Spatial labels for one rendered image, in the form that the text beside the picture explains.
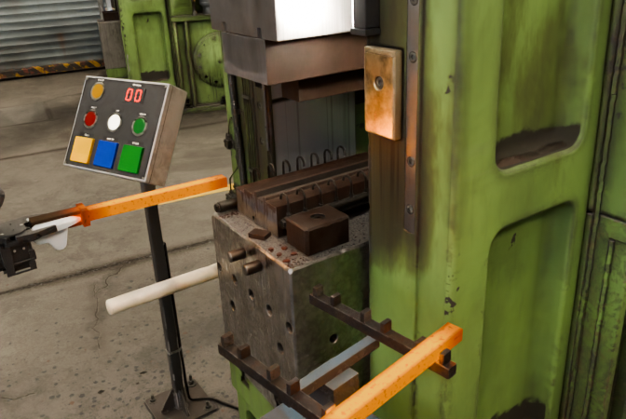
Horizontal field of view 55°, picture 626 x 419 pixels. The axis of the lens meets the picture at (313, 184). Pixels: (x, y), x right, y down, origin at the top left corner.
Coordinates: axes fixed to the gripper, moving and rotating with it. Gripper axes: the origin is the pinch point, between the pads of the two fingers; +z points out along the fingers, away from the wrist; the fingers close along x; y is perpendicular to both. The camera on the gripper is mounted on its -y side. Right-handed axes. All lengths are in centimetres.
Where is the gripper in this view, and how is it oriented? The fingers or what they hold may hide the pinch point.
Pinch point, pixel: (71, 215)
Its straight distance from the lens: 128.2
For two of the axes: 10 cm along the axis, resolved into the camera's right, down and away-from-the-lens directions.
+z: 8.2, -2.6, 5.0
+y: 0.5, 9.2, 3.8
